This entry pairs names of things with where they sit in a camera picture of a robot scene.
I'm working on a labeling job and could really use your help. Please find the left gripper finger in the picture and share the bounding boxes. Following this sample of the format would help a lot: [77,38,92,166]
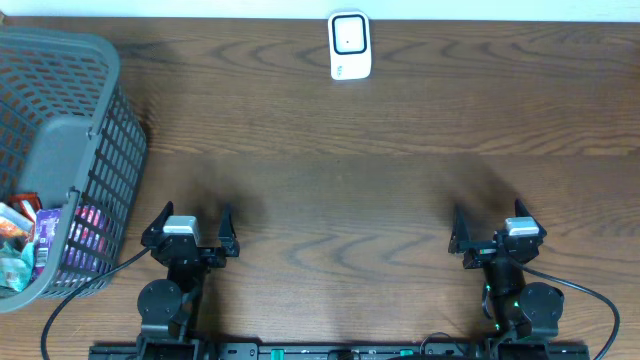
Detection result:
[141,201,174,247]
[218,204,240,257]

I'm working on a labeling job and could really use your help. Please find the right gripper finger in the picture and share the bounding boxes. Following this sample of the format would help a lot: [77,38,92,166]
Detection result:
[514,199,547,238]
[448,205,471,254]

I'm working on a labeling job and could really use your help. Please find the purple sanitary pad pack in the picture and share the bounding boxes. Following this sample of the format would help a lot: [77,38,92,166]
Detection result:
[32,204,109,277]

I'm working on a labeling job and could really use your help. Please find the teal snack packet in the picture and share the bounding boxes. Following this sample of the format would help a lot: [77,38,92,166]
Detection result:
[1,242,35,292]

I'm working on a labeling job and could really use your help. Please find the orange white snack packet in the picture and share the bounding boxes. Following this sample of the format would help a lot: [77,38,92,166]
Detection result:
[0,203,33,239]

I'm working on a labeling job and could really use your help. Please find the red-orange snack bar wrapper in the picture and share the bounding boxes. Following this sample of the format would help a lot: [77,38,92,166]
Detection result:
[9,192,42,223]

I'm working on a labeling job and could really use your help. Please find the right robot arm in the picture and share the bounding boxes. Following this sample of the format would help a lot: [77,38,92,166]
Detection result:
[448,200,564,359]

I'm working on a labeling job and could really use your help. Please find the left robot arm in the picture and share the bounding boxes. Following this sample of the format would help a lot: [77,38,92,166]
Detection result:
[132,202,240,360]

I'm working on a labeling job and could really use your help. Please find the white barcode scanner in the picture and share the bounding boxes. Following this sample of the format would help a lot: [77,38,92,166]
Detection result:
[327,11,372,81]

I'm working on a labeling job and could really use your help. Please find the grey plastic shopping basket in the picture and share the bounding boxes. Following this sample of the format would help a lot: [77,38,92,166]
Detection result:
[1,27,148,313]

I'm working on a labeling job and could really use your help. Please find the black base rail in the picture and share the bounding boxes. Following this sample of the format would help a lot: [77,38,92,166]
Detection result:
[88,339,589,360]

